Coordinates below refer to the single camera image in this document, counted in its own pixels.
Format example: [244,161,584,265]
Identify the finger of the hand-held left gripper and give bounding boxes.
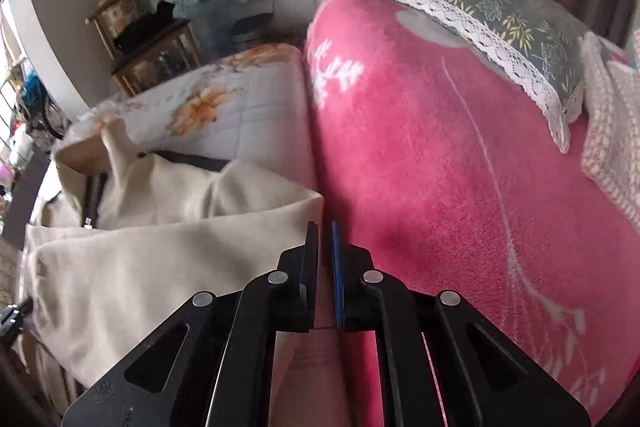
[0,298,35,343]

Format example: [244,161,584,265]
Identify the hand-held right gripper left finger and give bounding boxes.
[62,221,321,427]

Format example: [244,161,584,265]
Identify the cream jacket with black trim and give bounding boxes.
[22,122,326,408]

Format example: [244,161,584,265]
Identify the pink checked cloth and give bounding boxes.
[580,29,640,233]

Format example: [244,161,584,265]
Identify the pink floral blanket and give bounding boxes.
[302,0,640,427]

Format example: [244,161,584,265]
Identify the wooden chair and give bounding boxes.
[85,0,206,98]

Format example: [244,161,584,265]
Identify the grey leaf pillow with lace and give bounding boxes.
[377,0,593,155]

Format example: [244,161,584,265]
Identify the dark grey cabinet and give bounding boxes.
[2,147,56,238]

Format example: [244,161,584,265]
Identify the black cloth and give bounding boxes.
[112,1,176,52]

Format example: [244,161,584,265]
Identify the dark round bin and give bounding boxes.
[232,14,276,46]

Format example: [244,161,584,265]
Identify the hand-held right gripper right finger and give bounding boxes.
[331,221,591,427]

